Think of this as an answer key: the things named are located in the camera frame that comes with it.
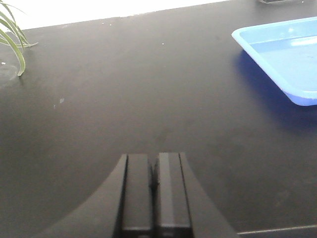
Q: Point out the green plant leaves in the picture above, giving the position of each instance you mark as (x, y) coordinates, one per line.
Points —
(12, 35)

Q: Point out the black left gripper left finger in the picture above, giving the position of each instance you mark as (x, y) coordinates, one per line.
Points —
(120, 208)

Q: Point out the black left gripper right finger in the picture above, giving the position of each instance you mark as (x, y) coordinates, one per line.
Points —
(182, 207)

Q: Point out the blue plastic tray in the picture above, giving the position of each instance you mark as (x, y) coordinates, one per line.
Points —
(287, 52)

